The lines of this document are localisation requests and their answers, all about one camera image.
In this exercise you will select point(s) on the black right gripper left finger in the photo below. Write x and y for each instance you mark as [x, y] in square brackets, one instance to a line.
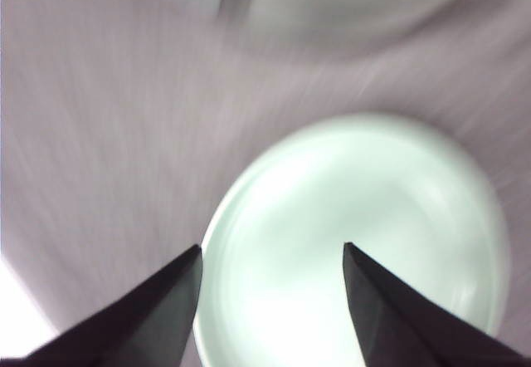
[150, 325]

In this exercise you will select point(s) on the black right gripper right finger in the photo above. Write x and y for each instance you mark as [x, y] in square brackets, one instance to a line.
[397, 326]

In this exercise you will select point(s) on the green plate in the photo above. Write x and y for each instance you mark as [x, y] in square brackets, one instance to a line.
[275, 289]

